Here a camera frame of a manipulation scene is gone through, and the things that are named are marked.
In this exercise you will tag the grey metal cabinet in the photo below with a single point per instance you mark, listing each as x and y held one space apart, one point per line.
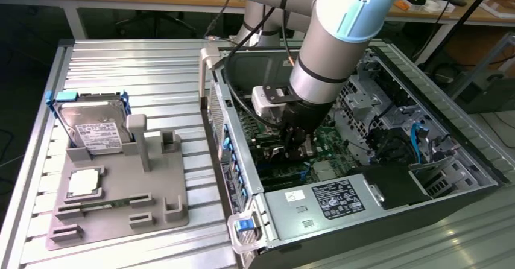
495 91

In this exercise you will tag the metal disk bay cage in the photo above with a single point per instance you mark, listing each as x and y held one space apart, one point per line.
362 100

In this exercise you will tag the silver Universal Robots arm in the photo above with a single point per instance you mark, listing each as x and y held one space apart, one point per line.
330 39

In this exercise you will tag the grey parts rack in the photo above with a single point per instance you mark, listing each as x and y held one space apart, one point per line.
121 229

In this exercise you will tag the grey power supply unit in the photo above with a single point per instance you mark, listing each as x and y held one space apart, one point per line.
290 220

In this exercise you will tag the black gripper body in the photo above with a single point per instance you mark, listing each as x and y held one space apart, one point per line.
307 115

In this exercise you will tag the black chair base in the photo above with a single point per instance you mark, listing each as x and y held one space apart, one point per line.
161 17

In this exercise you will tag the green RAM stick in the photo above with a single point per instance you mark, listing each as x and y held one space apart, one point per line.
105 205

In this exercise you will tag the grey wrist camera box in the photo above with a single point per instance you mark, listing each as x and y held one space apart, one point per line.
263 106

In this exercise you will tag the green motherboard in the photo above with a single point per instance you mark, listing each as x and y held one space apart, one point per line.
334 142

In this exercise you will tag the silver chipset heat sink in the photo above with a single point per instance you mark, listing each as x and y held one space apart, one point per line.
323 172

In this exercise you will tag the hard disk in blue carrier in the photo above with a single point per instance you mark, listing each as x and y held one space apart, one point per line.
97 130

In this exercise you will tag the black slanted stand pole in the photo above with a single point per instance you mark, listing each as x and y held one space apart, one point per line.
461 21

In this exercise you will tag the silver CPU chip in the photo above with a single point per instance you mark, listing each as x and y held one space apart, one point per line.
82 183

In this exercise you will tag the open black PC case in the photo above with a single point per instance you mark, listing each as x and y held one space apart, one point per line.
402 245

